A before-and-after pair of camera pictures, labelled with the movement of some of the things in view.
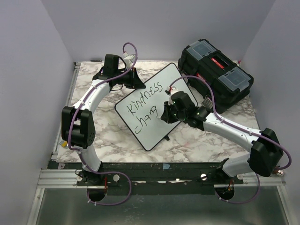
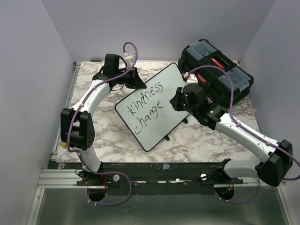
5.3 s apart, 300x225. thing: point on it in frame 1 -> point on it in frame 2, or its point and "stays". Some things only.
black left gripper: [135, 82] stays
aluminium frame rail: [54, 178] stays
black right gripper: [166, 116] -> [175, 101]
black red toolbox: [230, 84] stays
